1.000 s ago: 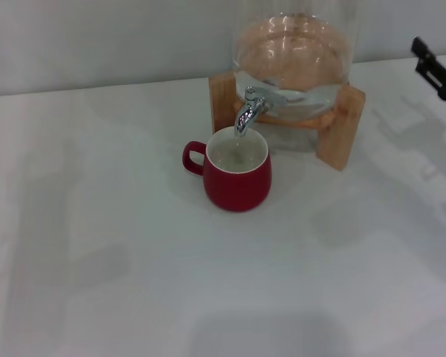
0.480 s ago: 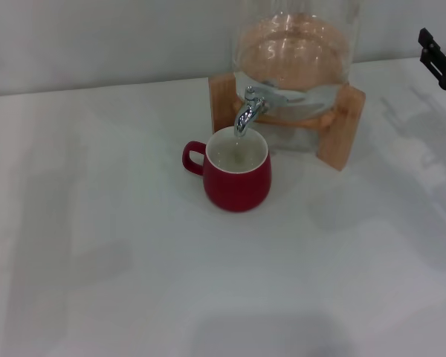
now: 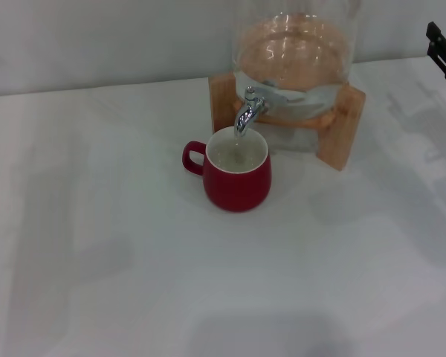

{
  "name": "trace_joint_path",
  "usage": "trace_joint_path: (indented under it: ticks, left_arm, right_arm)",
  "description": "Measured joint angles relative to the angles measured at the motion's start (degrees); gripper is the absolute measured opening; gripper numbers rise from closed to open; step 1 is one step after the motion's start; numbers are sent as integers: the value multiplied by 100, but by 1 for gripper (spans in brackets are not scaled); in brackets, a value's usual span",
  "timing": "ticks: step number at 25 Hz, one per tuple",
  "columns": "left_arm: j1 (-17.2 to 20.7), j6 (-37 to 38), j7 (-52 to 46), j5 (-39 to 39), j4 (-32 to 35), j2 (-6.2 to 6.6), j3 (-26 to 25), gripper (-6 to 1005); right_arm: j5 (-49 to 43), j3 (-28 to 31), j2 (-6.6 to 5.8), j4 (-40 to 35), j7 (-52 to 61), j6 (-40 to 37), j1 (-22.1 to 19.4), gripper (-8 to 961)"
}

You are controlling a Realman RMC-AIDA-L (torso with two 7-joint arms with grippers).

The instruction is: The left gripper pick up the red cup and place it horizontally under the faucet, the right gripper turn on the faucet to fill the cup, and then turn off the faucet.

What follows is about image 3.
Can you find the red ceramic cup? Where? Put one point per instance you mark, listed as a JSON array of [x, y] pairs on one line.
[[238, 186]]

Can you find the chrome faucet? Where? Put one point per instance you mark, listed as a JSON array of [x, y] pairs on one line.
[[245, 115]]

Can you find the wooden dispenser stand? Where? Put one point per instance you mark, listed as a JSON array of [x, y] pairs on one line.
[[343, 126]]

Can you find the glass dispenser jar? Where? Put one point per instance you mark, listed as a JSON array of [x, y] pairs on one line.
[[291, 48]]

